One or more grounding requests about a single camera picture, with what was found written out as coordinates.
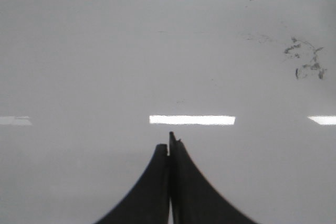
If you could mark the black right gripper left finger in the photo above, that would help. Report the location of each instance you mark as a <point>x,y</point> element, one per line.
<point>148,201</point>

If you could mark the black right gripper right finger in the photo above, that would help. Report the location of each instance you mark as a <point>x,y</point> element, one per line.
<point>194,199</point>

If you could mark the white whiteboard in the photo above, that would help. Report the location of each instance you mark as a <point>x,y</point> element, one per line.
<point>90,87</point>

